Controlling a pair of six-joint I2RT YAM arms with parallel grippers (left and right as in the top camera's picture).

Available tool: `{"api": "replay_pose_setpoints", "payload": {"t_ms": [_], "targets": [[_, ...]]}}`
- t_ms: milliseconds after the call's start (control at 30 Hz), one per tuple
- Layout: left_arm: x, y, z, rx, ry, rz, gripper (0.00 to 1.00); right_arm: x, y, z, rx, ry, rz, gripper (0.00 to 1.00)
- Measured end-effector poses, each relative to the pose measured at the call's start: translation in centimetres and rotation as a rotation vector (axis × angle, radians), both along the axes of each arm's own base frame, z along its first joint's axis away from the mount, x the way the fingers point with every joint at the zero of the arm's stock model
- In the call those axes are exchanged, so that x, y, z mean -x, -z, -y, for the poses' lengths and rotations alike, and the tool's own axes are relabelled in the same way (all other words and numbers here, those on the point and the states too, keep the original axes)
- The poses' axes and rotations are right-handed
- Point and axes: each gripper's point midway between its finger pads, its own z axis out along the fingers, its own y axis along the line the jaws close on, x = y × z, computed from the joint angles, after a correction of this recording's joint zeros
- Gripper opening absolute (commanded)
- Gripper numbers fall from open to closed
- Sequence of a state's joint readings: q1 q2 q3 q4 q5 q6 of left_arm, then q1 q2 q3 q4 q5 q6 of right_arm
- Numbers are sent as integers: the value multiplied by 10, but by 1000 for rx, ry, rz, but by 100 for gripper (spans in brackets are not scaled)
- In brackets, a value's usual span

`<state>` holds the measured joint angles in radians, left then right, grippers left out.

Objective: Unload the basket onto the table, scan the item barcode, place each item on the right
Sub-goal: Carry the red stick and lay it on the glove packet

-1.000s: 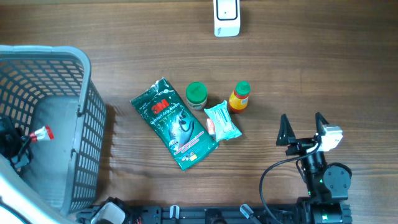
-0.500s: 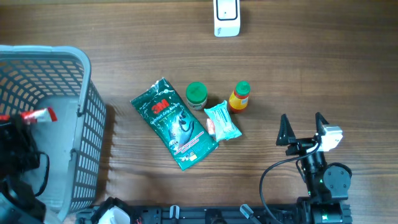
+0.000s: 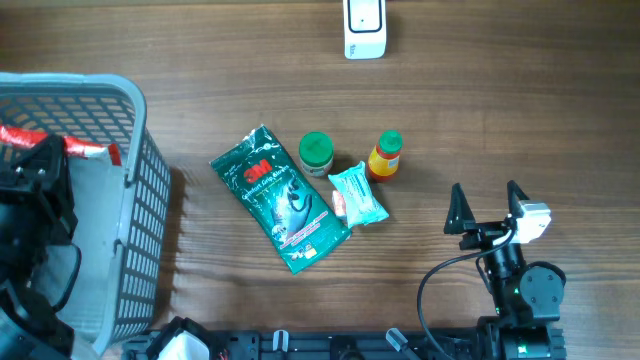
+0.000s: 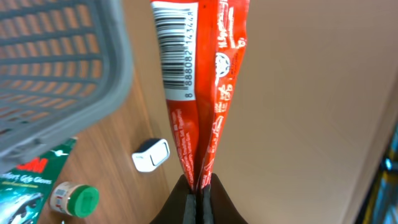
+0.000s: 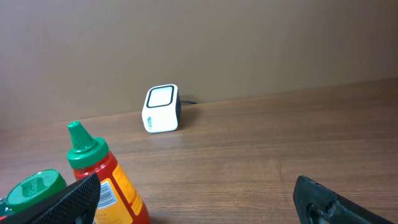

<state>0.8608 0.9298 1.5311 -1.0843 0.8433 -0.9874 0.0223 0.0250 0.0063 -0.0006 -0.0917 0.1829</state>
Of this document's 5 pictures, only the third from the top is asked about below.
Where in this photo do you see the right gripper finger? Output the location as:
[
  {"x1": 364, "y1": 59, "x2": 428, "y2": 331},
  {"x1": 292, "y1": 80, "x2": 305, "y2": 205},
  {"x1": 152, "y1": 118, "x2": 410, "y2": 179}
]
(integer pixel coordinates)
[
  {"x1": 443, "y1": 183, "x2": 476, "y2": 234},
  {"x1": 507, "y1": 180, "x2": 530, "y2": 216}
]

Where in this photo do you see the red sauce bottle green cap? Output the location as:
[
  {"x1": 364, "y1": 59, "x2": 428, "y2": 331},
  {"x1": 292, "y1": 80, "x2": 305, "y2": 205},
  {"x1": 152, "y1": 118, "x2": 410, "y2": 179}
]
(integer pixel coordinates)
[{"x1": 367, "y1": 130, "x2": 403, "y2": 182}]

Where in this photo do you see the teal wet wipes pack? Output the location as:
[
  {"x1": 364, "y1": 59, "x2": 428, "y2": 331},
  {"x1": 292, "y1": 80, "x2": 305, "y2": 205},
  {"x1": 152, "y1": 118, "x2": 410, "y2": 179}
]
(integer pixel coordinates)
[{"x1": 328, "y1": 161, "x2": 389, "y2": 228}]

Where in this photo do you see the green lid jar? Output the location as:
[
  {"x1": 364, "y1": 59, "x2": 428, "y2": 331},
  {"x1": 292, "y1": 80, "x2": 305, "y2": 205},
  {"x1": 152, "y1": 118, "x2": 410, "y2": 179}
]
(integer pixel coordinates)
[{"x1": 299, "y1": 132, "x2": 334, "y2": 177}]

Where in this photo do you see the green 3M gloves packet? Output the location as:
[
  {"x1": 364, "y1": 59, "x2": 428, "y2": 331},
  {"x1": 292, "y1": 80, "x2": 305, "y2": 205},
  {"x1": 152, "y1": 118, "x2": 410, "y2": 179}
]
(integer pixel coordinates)
[{"x1": 210, "y1": 125, "x2": 351, "y2": 274}]

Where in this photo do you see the red toothpaste tube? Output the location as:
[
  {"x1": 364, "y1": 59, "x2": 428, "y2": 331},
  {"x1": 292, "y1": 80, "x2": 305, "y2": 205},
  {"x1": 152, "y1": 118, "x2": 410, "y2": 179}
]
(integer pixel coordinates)
[{"x1": 1, "y1": 125, "x2": 122, "y2": 166}]

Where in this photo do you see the small red white packet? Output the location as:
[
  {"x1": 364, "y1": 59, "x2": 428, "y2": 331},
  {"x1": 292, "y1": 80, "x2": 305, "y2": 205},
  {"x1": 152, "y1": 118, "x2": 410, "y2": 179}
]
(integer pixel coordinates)
[{"x1": 332, "y1": 190, "x2": 347, "y2": 220}]

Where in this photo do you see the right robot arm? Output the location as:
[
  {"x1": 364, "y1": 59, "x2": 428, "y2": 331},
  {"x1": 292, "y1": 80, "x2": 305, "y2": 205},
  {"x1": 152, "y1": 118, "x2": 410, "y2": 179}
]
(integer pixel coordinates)
[{"x1": 444, "y1": 180, "x2": 566, "y2": 359}]

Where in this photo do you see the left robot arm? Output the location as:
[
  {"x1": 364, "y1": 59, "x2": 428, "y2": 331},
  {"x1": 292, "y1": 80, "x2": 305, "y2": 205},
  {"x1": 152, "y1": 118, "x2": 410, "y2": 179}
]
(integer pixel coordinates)
[{"x1": 1, "y1": 135, "x2": 79, "y2": 359}]

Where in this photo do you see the white barcode scanner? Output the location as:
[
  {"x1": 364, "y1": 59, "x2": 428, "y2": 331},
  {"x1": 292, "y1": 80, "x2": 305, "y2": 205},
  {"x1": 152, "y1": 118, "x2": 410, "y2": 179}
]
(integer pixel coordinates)
[{"x1": 343, "y1": 0, "x2": 387, "y2": 60}]

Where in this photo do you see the grey plastic shopping basket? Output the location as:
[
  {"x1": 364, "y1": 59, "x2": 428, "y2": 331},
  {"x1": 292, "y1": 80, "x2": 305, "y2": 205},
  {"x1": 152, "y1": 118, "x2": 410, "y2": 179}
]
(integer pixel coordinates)
[{"x1": 1, "y1": 73, "x2": 171, "y2": 358}]

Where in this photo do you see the black camera cable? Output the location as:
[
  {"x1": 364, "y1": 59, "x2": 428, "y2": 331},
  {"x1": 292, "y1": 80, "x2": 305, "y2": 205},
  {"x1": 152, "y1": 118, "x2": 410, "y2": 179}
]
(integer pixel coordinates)
[{"x1": 417, "y1": 227, "x2": 519, "y2": 360}]

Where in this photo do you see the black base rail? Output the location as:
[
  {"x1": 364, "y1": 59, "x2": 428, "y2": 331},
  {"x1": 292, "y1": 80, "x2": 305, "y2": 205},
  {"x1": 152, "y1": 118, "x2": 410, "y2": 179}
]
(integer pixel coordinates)
[{"x1": 121, "y1": 315, "x2": 566, "y2": 360}]

